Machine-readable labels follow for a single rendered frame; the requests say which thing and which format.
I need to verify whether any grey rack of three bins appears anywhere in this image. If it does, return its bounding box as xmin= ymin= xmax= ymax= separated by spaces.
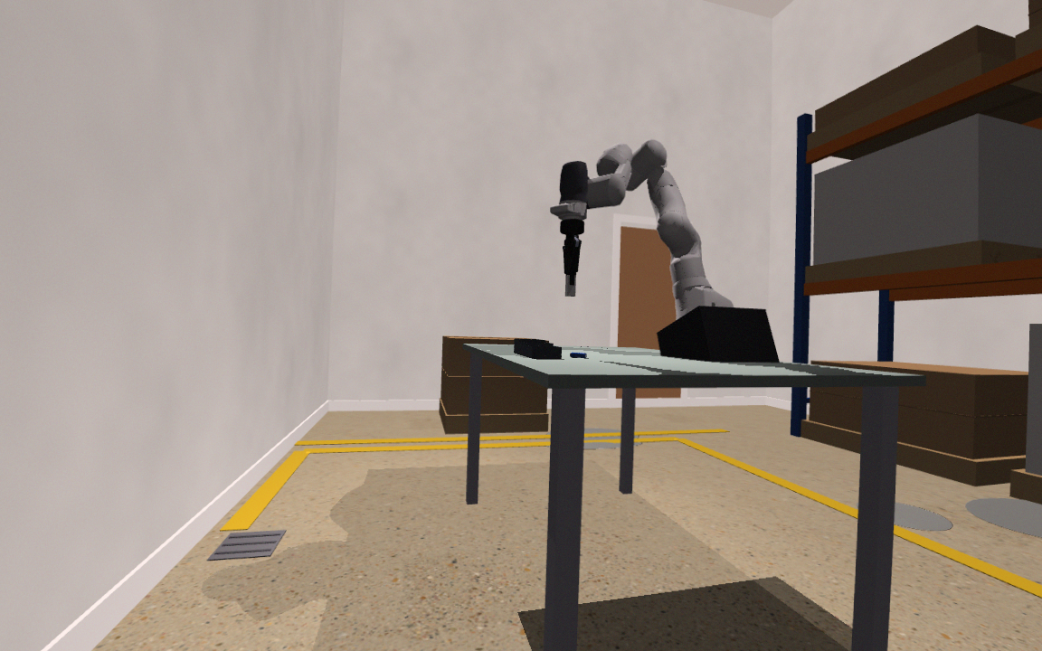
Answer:
xmin=514 ymin=339 xmax=562 ymax=359

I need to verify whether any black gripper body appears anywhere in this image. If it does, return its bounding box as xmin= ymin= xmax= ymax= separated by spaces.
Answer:
xmin=560 ymin=219 xmax=584 ymax=250

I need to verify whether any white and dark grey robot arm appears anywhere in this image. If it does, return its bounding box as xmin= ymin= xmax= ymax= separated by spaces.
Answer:
xmin=550 ymin=139 xmax=734 ymax=320

